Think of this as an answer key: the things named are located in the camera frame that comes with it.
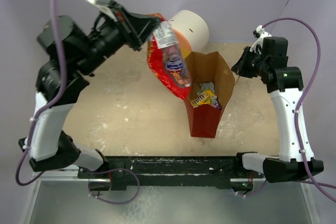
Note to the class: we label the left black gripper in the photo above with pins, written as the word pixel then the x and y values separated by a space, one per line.
pixel 134 29

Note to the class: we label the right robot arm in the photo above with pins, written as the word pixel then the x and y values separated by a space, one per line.
pixel 267 59

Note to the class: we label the red brown paper bag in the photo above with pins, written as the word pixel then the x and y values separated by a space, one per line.
pixel 204 119

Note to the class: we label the yellow m&m's packet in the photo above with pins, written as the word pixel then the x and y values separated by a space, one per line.
pixel 206 97

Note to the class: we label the brown purple candy wrapper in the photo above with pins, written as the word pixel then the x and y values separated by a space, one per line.
pixel 217 105

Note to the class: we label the red snack bag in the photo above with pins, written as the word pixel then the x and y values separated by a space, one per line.
pixel 165 59

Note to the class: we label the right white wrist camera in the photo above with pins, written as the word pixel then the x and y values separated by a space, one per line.
pixel 259 33

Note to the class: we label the crumpled grey wrapper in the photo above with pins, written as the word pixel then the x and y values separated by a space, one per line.
pixel 205 86

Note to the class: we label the black aluminium base frame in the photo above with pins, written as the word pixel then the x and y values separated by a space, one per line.
pixel 170 171

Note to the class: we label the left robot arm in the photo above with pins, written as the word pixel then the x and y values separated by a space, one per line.
pixel 59 82

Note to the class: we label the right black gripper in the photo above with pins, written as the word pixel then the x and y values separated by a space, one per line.
pixel 240 68

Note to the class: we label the round pastel drawer cabinet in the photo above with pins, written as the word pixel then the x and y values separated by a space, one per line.
pixel 191 30

